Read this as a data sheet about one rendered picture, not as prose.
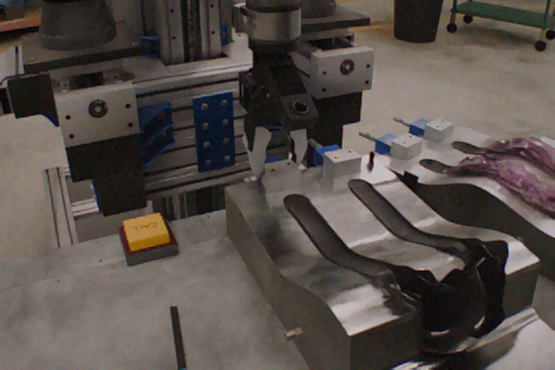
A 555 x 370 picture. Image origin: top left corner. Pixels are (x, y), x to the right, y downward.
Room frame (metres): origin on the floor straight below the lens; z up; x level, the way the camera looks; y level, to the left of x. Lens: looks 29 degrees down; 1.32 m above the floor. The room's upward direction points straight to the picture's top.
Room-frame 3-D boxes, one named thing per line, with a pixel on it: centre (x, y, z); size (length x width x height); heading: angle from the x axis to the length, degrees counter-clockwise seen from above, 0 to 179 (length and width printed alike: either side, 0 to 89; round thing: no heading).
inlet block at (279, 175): (0.75, 0.01, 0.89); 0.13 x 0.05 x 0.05; 24
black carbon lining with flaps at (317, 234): (0.54, -0.14, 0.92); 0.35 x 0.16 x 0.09; 24
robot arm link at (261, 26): (0.73, 0.01, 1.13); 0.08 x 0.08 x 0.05
